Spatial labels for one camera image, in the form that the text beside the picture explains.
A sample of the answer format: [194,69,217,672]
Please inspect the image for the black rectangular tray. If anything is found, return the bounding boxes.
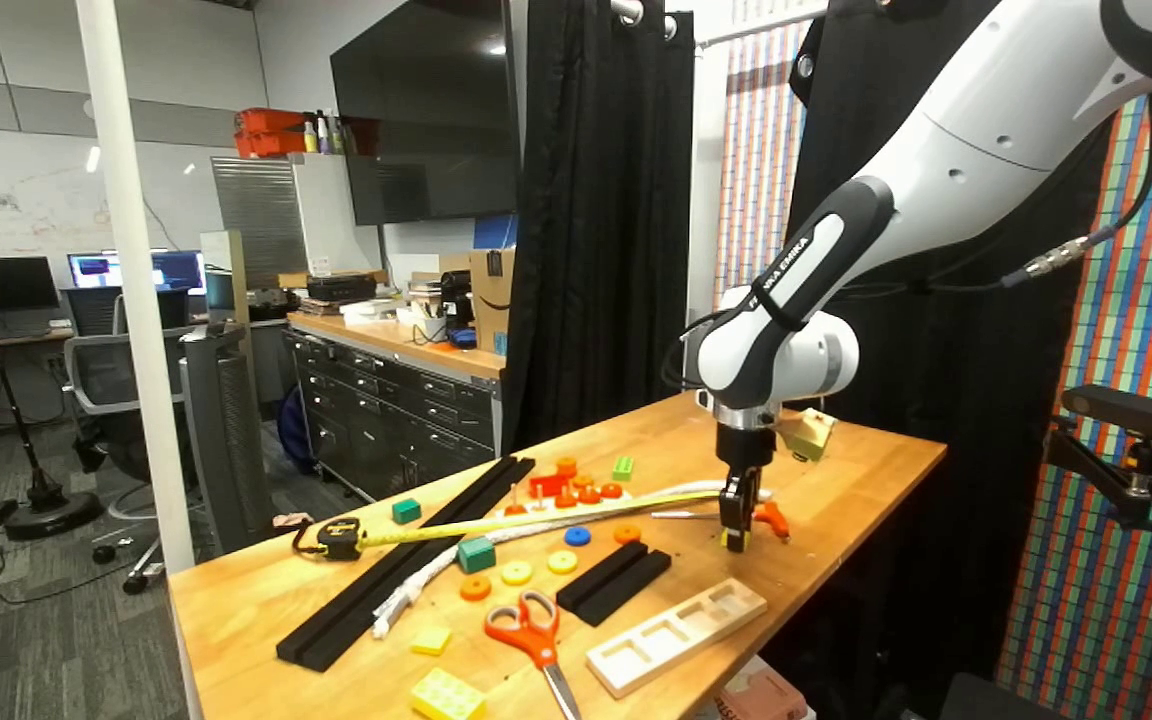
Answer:
[551,537,675,634]

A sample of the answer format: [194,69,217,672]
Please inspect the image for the grey upright panel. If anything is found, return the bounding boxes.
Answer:
[210,156,388,292]

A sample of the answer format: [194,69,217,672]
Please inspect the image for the tall grey office chair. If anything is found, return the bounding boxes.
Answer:
[178,315,279,558]

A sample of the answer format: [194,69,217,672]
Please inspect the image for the numbered wooden peg board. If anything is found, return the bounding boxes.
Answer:
[499,456,632,520]

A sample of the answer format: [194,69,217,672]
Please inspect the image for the black office chair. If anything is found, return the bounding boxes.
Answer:
[59,329,187,597]

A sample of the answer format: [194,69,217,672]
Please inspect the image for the white vertical pole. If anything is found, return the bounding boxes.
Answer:
[72,0,206,576]

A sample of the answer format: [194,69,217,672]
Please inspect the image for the black tripod stand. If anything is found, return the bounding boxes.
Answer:
[0,297,109,545]

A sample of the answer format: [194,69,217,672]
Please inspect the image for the large black wall screen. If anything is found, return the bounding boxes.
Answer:
[327,0,525,229]

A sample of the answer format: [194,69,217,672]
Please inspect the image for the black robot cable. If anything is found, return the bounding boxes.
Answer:
[927,86,1152,302]

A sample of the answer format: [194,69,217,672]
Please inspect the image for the dark drawer workbench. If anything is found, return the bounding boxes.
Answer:
[286,307,513,503]

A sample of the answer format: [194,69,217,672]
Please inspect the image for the yellow toy brick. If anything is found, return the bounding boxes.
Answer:
[404,664,489,720]

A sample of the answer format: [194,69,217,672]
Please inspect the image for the red toy brick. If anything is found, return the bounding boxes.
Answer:
[525,470,578,501]

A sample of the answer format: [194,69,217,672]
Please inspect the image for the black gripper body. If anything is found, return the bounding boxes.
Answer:
[717,426,781,513]

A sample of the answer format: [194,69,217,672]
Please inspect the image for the monitor with blue screen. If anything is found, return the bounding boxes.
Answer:
[63,248,129,297]
[148,246,214,302]

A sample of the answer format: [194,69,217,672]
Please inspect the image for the orange handled hand tool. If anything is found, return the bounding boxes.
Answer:
[690,496,796,545]

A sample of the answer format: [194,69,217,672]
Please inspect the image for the narrow patterned curtain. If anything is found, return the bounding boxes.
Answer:
[707,17,813,406]

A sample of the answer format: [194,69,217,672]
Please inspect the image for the small yellow wooden block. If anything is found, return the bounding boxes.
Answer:
[409,620,456,660]

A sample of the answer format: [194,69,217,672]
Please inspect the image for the wooden compartment tray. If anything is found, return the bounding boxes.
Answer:
[583,576,773,703]

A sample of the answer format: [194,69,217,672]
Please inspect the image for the red toolbox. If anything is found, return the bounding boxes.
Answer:
[230,108,312,164]

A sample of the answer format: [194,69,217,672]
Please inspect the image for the white braided rope sleeve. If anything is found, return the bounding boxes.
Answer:
[368,476,778,641]

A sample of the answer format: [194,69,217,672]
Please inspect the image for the multicolour patterned backdrop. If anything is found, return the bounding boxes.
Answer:
[992,91,1152,720]

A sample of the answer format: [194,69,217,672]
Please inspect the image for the tan wrist camera block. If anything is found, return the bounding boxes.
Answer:
[781,406,842,470]

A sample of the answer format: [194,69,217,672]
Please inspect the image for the cardboard box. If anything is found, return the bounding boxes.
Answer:
[470,246,521,356]

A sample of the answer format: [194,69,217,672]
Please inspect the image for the black backdrop curtain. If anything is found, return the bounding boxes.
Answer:
[759,0,1142,720]

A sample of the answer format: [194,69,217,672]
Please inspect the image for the orange handled scissors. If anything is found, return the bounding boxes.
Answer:
[481,590,588,720]

